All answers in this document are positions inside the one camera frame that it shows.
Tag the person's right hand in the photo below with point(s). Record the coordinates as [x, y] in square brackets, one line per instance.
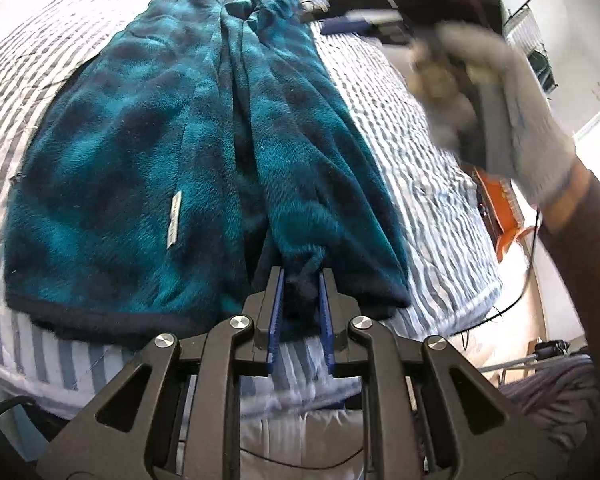
[530, 125]

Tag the person's grey patterned clothing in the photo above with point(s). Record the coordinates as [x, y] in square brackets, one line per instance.
[555, 400]

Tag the white mattress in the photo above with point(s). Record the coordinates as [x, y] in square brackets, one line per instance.
[300, 435]

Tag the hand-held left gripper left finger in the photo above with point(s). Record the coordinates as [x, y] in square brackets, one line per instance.
[276, 320]

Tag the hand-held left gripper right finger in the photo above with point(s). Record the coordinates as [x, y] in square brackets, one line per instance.
[326, 320]

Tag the person's right forearm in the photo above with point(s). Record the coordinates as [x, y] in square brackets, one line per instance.
[595, 270]

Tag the grey striped quilt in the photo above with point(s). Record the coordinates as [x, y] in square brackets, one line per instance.
[420, 185]

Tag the denim hanging jacket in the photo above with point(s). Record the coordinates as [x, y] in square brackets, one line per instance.
[540, 70]

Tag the orange and white table cover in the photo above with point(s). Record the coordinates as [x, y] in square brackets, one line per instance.
[505, 225]

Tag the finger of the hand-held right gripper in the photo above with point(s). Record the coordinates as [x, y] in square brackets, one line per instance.
[350, 24]

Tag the striped hanging towel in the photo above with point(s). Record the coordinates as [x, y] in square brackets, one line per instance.
[522, 35]

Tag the teal plaid fleece jacket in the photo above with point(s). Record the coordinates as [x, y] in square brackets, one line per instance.
[130, 135]

